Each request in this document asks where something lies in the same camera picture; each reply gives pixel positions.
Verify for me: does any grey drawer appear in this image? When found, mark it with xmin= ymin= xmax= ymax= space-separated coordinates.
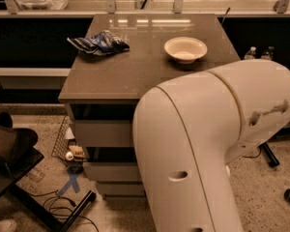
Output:
xmin=83 ymin=162 xmax=141 ymax=182
xmin=96 ymin=183 xmax=144 ymax=197
xmin=71 ymin=120 xmax=133 ymax=148

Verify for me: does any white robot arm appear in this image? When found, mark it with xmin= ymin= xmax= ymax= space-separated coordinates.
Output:
xmin=132 ymin=60 xmax=290 ymax=232

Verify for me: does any grey drawer cabinet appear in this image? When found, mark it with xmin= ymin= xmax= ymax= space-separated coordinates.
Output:
xmin=57 ymin=13 xmax=242 ymax=208

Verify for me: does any grey top drawer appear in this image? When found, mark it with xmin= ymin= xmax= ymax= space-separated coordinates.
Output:
xmin=71 ymin=120 xmax=133 ymax=148

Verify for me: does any grey bottom drawer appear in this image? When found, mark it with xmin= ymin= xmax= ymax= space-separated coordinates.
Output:
xmin=96 ymin=183 xmax=144 ymax=197

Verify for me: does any white paper bowl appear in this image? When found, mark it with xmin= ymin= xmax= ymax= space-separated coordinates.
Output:
xmin=164 ymin=37 xmax=208 ymax=64

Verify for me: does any blue chip bag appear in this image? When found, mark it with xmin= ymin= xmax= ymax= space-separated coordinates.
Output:
xmin=67 ymin=30 xmax=130 ymax=56

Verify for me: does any blue tape cross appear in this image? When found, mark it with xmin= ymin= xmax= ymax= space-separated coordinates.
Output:
xmin=58 ymin=174 xmax=80 ymax=195

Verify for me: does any clear water bottle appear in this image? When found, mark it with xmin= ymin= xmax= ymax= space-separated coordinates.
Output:
xmin=244 ymin=46 xmax=256 ymax=60

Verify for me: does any green-tinted plastic bottle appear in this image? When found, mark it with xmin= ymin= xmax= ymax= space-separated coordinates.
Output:
xmin=261 ymin=46 xmax=275 ymax=61

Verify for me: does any black table leg right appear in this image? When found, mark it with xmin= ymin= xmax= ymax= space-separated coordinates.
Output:
xmin=260 ymin=143 xmax=280 ymax=168

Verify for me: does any black table leg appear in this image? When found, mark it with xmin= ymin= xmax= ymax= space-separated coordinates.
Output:
xmin=9 ymin=185 xmax=97 ymax=232
xmin=260 ymin=143 xmax=280 ymax=168

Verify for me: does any black table leg left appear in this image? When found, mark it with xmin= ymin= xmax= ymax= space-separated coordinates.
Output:
xmin=9 ymin=185 xmax=97 ymax=232

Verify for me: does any white shoe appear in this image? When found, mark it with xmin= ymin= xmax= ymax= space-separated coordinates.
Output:
xmin=0 ymin=219 xmax=16 ymax=232

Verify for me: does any wire mesh basket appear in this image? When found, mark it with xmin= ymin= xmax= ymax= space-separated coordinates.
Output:
xmin=51 ymin=116 xmax=82 ymax=168

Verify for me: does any black floor cable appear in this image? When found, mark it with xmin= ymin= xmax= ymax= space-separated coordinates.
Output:
xmin=25 ymin=190 xmax=101 ymax=232

